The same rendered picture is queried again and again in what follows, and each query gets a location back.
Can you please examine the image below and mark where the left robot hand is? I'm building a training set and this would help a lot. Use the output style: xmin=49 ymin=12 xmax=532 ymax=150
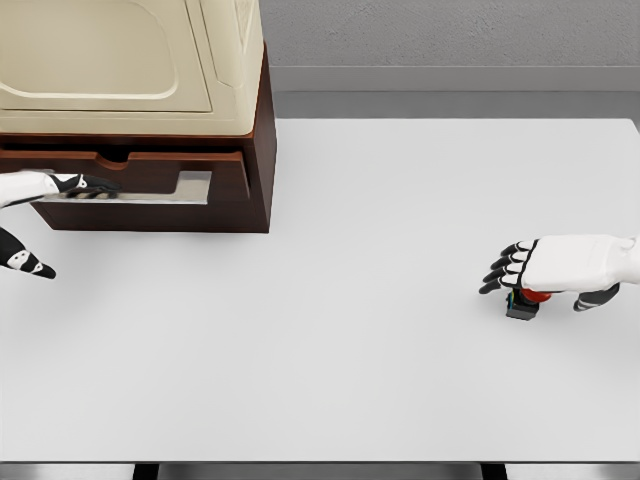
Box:
xmin=0 ymin=170 xmax=124 ymax=281

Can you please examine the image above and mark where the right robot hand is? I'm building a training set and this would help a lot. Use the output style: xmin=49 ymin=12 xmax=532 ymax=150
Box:
xmin=478 ymin=234 xmax=629 ymax=314

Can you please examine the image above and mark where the red button switch black base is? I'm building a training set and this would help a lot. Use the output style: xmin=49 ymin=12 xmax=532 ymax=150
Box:
xmin=504 ymin=287 xmax=552 ymax=322

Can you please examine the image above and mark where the brown drawer with metal handle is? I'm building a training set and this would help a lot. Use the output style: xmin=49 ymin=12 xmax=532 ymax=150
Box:
xmin=0 ymin=145 xmax=251 ymax=212

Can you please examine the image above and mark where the brown cabinet with cream top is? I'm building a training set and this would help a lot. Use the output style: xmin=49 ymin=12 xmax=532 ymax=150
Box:
xmin=0 ymin=0 xmax=278 ymax=235

